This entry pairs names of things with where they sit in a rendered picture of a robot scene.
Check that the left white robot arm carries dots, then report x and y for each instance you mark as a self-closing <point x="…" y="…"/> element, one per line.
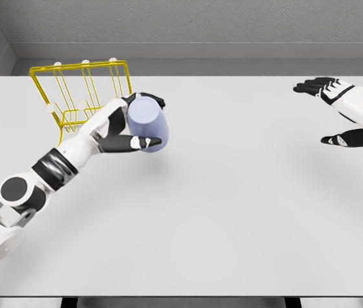
<point x="40" y="179"/>

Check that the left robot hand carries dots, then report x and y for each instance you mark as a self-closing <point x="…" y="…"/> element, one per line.
<point x="104" y="123"/>

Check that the lavender cup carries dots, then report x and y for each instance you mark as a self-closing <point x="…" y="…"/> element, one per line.
<point x="147" y="123"/>

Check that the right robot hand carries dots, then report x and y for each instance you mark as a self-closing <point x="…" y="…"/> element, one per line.
<point x="345" y="106"/>

